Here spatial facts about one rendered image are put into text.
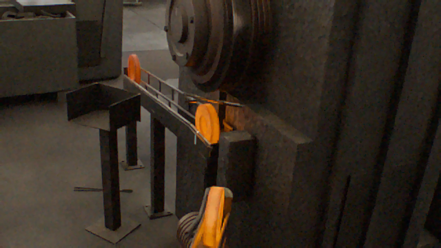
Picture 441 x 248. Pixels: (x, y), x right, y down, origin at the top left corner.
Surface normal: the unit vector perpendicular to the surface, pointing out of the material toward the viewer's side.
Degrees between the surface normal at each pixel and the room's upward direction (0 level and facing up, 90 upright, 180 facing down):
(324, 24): 90
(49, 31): 90
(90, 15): 90
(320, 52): 90
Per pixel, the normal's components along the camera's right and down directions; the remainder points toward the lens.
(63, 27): 0.49, 0.37
